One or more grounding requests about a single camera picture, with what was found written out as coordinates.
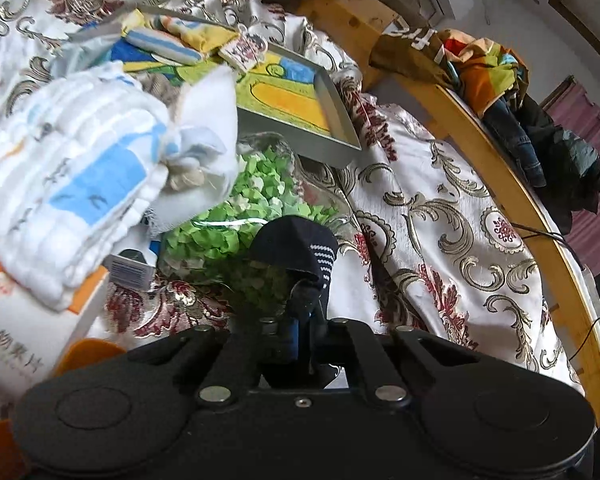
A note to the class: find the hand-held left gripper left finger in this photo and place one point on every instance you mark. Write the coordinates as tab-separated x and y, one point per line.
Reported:
292	335

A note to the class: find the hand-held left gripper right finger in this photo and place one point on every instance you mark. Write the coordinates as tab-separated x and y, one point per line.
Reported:
360	355

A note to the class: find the dark sock with white stripes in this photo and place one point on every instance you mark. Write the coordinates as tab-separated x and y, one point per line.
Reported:
290	242

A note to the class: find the white package with barcode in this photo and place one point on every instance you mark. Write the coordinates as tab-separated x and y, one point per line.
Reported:
130	270

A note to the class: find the metal tray with colourful bottom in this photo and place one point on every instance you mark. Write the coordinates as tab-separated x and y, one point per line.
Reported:
340	125

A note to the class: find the white cloth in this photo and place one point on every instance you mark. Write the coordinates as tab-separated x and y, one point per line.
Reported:
205	105

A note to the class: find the white quilted towel blue print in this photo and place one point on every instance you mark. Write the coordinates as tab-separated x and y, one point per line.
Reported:
80	160

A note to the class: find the clear bag of green paper stars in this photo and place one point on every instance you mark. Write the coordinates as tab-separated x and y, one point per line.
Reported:
260	195

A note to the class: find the floral satin bedspread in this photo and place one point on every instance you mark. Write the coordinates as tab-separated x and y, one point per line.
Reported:
455	200

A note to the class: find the blue jeans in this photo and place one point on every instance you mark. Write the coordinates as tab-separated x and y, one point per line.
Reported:
517	145

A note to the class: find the white box with orange label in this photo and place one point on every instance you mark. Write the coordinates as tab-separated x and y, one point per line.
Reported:
20	320

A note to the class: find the black jacket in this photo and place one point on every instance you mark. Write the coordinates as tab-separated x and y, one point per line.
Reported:
570	160

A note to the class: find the small patterned pouch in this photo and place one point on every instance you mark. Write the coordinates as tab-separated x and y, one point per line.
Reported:
242	50

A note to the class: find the brown printed jacket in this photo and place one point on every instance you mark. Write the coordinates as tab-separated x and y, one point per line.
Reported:
405	60

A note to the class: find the multicoloured cloth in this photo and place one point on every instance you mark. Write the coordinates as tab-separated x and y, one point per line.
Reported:
485	75

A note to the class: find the yellow striped cloth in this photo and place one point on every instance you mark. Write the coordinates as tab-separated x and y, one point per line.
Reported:
200	35

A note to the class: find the wooden bed frame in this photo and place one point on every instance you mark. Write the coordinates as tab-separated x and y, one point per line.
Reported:
480	150

